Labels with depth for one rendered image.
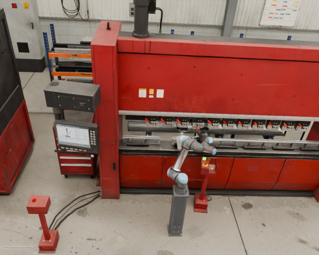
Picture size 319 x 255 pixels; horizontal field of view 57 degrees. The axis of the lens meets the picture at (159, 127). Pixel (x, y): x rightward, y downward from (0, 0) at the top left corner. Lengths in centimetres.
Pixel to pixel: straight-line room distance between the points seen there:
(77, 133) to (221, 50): 179
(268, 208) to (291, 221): 34
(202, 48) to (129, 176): 204
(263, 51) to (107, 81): 174
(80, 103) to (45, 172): 225
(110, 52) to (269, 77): 185
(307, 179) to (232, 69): 219
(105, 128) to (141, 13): 137
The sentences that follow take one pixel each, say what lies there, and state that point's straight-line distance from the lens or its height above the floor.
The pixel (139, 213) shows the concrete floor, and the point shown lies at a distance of 427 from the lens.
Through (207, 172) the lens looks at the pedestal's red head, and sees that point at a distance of 391.
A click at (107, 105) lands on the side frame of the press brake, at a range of 340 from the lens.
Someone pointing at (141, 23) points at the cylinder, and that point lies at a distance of 328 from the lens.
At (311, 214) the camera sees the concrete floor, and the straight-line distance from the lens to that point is 497.
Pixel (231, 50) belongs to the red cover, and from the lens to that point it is 341.
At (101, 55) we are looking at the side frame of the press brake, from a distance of 314.
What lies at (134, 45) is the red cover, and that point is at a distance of 327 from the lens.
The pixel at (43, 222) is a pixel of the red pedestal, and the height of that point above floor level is 47.
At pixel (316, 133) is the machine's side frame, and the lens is 514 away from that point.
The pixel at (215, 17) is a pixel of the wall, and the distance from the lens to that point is 788.
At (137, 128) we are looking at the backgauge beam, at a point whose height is 94.
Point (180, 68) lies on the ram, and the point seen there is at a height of 199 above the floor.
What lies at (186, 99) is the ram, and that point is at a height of 159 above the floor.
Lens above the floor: 335
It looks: 35 degrees down
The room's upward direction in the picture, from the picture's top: 4 degrees clockwise
